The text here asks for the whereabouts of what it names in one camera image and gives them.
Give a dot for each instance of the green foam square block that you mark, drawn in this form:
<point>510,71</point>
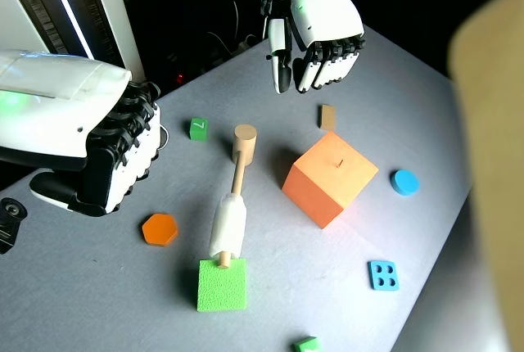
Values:
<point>223,286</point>

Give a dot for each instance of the large orange foam cube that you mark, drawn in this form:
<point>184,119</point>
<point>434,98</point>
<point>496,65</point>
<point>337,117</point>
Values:
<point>315,192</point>

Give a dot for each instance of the blue round disc block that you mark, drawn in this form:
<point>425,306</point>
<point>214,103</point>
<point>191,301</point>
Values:
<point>404,181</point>

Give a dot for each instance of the small green printed cube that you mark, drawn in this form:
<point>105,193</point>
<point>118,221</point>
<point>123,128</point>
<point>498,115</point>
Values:
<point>198,131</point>
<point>307,346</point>

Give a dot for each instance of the white column with light strip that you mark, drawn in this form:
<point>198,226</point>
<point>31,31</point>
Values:
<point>110,0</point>

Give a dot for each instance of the blurred tan panel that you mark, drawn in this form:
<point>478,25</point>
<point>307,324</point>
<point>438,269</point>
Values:
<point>495,163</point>

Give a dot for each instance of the plain wooden rectangular block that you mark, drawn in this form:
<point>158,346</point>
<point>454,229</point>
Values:
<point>327,118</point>

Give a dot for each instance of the orange hexagon block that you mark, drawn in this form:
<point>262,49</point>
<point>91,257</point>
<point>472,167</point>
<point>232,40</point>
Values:
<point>159,228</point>

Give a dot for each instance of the small black camera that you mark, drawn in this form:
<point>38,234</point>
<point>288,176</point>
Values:
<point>10,221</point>

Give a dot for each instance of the blue four-hole square block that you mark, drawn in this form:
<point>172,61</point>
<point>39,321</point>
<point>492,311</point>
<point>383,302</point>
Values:
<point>372,276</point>

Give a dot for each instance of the grey table cloth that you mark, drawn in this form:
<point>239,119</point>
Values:
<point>123,294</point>

